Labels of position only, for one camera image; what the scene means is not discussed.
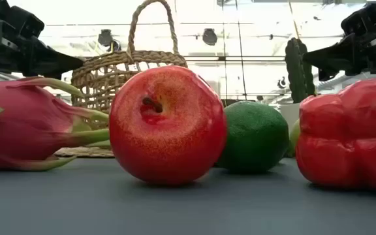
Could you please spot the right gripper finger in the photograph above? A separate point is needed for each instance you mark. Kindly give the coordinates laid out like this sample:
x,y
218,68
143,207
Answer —
x,y
338,58

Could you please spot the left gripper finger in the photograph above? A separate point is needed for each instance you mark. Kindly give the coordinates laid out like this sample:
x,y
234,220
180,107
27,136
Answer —
x,y
54,63

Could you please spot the pink dragon fruit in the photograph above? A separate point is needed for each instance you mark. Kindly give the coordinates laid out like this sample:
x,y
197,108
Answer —
x,y
21,124

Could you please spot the red bell pepper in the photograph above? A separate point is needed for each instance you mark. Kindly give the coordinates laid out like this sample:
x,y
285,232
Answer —
x,y
348,137

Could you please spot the yellow-green pear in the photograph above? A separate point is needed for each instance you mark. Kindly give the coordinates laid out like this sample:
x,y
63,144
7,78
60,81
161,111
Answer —
x,y
295,138

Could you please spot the red apple with stem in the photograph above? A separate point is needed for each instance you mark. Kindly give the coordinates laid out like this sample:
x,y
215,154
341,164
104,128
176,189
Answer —
x,y
168,137

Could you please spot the green cactus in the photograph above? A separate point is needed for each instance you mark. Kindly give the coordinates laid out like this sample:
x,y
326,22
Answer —
x,y
297,72

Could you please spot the black round ceiling fixture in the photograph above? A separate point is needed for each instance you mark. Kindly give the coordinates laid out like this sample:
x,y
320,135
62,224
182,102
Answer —
x,y
281,83
105,37
209,36

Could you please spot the thin black vertical pole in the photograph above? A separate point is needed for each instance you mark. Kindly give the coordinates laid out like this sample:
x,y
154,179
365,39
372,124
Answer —
x,y
224,49

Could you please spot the large green lime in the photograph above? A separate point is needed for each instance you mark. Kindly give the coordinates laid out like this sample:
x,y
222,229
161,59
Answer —
x,y
256,140

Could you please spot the silver ceiling air duct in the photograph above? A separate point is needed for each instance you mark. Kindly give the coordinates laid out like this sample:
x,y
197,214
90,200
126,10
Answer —
x,y
344,81

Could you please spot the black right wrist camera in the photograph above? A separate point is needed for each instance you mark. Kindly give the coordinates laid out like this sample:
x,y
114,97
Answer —
x,y
362,19

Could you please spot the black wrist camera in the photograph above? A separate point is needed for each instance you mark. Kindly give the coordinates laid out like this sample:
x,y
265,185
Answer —
x,y
362,19
26,21

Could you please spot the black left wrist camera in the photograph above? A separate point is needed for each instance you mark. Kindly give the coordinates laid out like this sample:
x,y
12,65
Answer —
x,y
26,21

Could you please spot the long horizontal ceiling rail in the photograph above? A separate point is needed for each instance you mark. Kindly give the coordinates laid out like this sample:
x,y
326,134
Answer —
x,y
207,59

